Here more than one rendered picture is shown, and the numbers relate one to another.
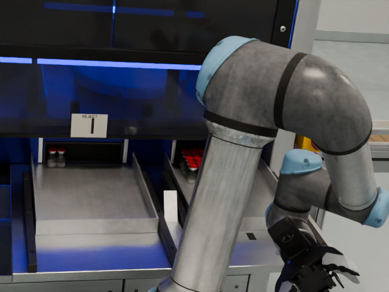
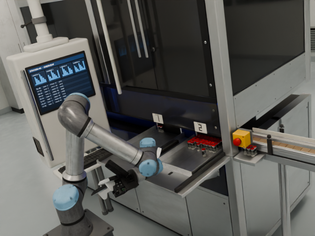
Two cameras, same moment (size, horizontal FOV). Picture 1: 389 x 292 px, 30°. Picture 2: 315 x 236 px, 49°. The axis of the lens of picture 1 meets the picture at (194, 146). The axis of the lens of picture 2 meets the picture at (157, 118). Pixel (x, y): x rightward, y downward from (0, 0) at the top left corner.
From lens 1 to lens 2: 175 cm
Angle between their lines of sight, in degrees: 60
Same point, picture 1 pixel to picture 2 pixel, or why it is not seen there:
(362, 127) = (72, 128)
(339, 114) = (63, 122)
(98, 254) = (120, 162)
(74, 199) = not seen: hidden behind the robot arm
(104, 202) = not seen: hidden behind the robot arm
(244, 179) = (69, 139)
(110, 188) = (161, 143)
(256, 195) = (202, 159)
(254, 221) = (174, 167)
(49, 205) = (136, 143)
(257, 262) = (154, 181)
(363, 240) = not seen: outside the picture
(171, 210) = (158, 155)
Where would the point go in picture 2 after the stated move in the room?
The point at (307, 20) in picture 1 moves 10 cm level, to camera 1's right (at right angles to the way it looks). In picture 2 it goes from (219, 81) to (232, 84)
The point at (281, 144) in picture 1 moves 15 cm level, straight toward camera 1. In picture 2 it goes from (224, 139) to (199, 148)
